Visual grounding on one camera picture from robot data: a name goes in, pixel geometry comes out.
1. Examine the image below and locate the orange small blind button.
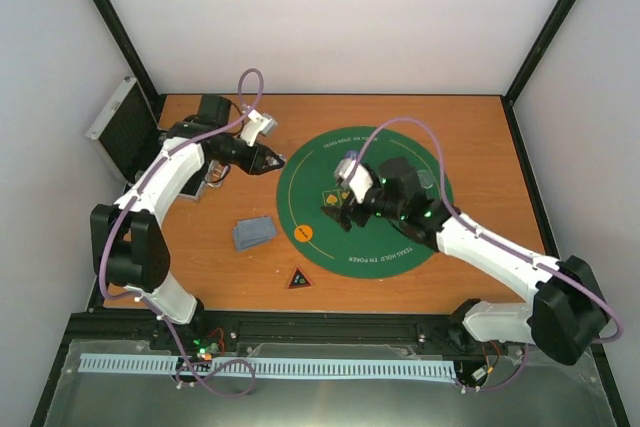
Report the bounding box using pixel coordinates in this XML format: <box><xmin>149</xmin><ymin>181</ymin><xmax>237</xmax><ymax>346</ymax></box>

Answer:
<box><xmin>293</xmin><ymin>224</ymin><xmax>314</xmax><ymax>243</ymax></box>

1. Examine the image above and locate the blue playing card deck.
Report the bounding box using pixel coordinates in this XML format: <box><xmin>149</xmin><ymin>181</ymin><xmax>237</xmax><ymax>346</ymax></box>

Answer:
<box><xmin>232</xmin><ymin>216</ymin><xmax>277</xmax><ymax>252</ymax></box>

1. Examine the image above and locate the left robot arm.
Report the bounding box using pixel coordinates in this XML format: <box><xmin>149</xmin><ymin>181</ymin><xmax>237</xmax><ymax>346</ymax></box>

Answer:
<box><xmin>90</xmin><ymin>105</ymin><xmax>284</xmax><ymax>350</ymax></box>

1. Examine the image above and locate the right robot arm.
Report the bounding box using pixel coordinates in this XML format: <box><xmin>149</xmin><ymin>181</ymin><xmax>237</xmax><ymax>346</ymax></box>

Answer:
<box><xmin>323</xmin><ymin>157</ymin><xmax>614</xmax><ymax>365</ymax></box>

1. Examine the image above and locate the round green poker mat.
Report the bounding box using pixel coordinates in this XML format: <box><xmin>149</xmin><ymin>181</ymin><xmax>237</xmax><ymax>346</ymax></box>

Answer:
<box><xmin>276</xmin><ymin>126</ymin><xmax>434</xmax><ymax>279</ymax></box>

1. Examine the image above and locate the red black triangular all-in marker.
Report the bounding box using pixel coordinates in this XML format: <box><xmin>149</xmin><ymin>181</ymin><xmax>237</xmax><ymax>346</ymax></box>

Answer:
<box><xmin>286</xmin><ymin>266</ymin><xmax>314</xmax><ymax>290</ymax></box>

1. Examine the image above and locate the aluminium poker chip case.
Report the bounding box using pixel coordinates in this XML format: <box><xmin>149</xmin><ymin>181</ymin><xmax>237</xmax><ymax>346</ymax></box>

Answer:
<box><xmin>85</xmin><ymin>76</ymin><xmax>232</xmax><ymax>201</ymax></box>

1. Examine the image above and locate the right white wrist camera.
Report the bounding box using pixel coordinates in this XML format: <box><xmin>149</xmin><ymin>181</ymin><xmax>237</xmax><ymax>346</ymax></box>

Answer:
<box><xmin>334</xmin><ymin>158</ymin><xmax>373</xmax><ymax>204</ymax></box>

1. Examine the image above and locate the left black frame post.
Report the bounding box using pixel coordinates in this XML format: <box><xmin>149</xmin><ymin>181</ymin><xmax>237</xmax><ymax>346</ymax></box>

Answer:
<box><xmin>92</xmin><ymin>0</ymin><xmax>160</xmax><ymax>103</ymax></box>

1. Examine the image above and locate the black frame post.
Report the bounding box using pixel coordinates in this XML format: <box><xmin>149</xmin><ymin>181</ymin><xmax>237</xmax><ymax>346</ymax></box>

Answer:
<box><xmin>503</xmin><ymin>0</ymin><xmax>610</xmax><ymax>103</ymax></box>
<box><xmin>92</xmin><ymin>0</ymin><xmax>160</xmax><ymax>103</ymax></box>

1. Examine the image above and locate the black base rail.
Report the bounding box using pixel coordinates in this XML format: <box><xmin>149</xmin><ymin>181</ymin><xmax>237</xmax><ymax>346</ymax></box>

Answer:
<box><xmin>64</xmin><ymin>310</ymin><xmax>599</xmax><ymax>359</ymax></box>

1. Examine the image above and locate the light blue cable duct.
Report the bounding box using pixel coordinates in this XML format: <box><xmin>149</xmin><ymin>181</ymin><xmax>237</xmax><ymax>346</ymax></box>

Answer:
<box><xmin>77</xmin><ymin>353</ymin><xmax>456</xmax><ymax>383</ymax></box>

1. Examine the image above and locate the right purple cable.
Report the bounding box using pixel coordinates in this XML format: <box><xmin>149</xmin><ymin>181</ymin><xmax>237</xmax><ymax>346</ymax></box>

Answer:
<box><xmin>344</xmin><ymin>116</ymin><xmax>626</xmax><ymax>394</ymax></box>

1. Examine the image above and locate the right black frame post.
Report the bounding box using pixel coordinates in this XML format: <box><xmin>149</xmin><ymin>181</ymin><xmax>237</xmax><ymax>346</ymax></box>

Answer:
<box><xmin>503</xmin><ymin>0</ymin><xmax>610</xmax><ymax>103</ymax></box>

